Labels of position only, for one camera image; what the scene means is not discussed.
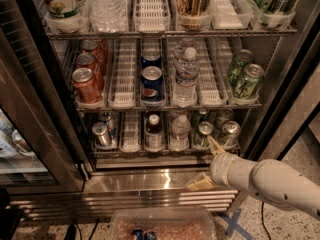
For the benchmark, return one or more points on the right fridge door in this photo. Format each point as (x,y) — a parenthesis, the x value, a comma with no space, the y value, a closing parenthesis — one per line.
(291,92)

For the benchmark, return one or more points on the rear silver can bottom shelf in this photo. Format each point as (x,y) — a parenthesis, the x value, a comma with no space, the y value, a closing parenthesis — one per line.
(108,119)

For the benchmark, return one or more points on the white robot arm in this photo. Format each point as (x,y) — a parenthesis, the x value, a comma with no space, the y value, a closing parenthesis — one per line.
(270,181)

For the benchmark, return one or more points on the empty white tray middle shelf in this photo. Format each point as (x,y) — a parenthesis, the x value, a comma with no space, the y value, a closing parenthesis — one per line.
(123,80)

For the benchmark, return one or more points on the front green can middle shelf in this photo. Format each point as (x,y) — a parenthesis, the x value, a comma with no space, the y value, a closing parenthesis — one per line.
(248,81)

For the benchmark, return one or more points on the middle orange soda can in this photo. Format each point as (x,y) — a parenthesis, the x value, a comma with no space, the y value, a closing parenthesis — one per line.
(88,60)

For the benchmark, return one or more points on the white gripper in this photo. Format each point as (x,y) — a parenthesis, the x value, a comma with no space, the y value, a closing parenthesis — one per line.
(219,170)

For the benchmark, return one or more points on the front right can bottom shelf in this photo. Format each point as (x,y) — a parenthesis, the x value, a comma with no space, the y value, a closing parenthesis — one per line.
(229,133)

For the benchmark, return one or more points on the dark drink bottle white cap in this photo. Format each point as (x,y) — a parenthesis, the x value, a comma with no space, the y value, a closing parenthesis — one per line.
(154,133)

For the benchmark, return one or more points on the silver can shelf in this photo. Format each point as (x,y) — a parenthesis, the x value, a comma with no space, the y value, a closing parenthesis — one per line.
(100,131)
(108,119)

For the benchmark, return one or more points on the empty white tray bottom shelf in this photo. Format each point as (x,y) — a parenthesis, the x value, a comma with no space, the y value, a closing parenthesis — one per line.
(130,132)

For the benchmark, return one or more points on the rear green can middle shelf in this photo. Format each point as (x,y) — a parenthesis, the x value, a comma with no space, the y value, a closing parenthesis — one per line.
(240,59)

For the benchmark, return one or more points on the rear blue Pepsi can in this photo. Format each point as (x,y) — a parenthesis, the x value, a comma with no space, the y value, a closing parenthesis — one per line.
(151,57)

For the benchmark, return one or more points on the blue tape cross on floor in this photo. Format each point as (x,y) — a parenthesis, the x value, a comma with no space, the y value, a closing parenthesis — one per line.
(233,225)

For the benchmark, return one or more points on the blue pepsi can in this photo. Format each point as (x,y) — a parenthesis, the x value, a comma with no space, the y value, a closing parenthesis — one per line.
(151,57)
(152,81)

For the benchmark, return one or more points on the middle shelf front water bottle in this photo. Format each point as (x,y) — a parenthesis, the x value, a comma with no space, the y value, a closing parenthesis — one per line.
(187,71)

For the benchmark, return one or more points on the top shelf 7up can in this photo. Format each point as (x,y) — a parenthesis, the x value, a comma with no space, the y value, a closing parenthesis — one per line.
(63,15)

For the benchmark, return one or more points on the clear plastic bin on floor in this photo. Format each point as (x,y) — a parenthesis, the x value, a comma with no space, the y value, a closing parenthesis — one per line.
(166,223)

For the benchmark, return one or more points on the rear orange soda can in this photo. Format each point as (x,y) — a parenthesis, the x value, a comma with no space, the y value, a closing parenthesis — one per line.
(94,47)

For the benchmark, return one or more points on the empty white tray shelf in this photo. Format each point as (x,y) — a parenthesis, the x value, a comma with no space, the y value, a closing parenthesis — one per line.
(123,80)
(151,15)
(130,132)

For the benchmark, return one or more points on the front silver can bottom shelf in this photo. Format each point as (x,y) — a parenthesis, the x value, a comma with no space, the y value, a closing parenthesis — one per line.
(100,131)

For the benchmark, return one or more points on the green can bottom shelf centre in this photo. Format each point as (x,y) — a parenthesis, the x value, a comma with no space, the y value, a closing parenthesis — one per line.
(204,130)

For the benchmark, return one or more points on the glass fridge door left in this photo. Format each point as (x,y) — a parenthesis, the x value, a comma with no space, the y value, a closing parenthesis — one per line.
(35,98)

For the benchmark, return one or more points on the top shelf green tall can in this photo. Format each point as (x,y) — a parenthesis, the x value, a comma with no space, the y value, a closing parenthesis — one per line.
(271,15)

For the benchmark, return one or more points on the top shelf large water bottle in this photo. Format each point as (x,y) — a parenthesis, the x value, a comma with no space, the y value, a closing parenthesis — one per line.
(108,16)

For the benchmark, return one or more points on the empty white tray top shelf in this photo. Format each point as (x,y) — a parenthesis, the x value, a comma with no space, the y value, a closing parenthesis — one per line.
(151,15)

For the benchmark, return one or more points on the green glass bottle bottom shelf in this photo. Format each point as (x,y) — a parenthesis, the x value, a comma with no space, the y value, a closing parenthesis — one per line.
(198,116)

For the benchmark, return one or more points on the front orange soda can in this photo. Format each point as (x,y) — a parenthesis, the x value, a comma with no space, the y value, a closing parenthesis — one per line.
(86,85)

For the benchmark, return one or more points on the orange soda can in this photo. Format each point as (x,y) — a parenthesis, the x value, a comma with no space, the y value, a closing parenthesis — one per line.
(94,47)
(88,60)
(86,85)

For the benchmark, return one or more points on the front blue Pepsi can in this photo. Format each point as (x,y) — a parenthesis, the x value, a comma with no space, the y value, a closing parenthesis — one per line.
(152,81)

